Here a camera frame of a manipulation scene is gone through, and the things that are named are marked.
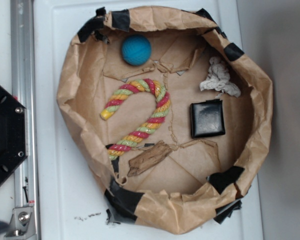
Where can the aluminium extrusion rail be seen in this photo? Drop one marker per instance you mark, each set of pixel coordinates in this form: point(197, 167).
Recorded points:
point(26, 183)

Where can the black square box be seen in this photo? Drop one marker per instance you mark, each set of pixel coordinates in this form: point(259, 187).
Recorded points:
point(207, 119)

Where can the metal corner bracket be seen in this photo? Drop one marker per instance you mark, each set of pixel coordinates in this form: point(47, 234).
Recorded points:
point(22, 224)

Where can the white plastic tray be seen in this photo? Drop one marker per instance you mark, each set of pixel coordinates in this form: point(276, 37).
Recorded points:
point(72, 207)

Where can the multicolour rope candy cane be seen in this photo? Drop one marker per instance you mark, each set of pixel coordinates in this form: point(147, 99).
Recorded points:
point(163, 104)

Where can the crumpled white paper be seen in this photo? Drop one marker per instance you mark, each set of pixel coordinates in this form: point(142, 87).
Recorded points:
point(218, 79)

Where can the brown paper bag bin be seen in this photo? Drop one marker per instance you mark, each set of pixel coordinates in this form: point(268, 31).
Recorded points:
point(203, 178)

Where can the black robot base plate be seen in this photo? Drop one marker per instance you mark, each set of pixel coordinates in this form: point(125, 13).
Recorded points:
point(13, 148)

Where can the blue rubber ball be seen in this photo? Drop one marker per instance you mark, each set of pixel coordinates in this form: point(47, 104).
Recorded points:
point(136, 50)

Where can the brown wood piece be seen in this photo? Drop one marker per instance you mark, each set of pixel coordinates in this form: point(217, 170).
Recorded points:
point(148, 158)

